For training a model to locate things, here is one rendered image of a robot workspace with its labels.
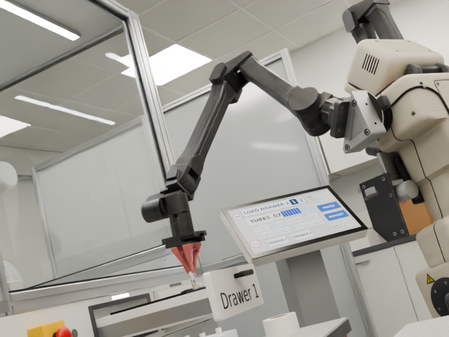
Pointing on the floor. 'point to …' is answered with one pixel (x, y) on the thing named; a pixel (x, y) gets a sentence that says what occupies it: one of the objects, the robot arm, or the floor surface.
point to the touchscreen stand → (307, 289)
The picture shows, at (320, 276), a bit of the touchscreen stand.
